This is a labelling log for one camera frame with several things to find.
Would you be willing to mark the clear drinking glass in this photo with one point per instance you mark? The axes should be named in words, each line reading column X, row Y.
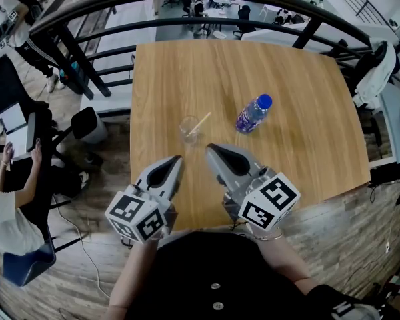
column 186, row 125

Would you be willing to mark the person's left forearm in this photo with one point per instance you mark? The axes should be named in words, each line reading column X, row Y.
column 133, row 275

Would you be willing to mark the white jacket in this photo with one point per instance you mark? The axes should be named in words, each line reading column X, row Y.
column 376, row 78

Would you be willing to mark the black mesh office chair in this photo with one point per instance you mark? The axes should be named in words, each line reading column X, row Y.
column 83, row 122

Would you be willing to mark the blue capped water bottle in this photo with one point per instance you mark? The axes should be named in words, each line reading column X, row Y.
column 251, row 118

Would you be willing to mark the yellow and white straw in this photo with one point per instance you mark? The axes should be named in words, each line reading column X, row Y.
column 201, row 122

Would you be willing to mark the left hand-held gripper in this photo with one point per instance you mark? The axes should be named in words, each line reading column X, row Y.
column 136, row 218

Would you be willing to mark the open laptop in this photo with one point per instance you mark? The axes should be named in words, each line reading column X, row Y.
column 13, row 118

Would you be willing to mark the person's black shirt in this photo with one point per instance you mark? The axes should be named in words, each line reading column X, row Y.
column 213, row 265

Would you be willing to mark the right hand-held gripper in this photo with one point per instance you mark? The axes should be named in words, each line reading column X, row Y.
column 270, row 202

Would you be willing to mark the dark blue chair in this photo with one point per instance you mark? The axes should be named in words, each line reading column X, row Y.
column 26, row 268

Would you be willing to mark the white waste bin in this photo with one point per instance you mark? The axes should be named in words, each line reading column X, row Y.
column 100, row 132

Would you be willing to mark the person's right forearm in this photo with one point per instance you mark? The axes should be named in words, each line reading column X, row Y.
column 280, row 258

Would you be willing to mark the light grey desk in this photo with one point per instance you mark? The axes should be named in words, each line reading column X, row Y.
column 393, row 122

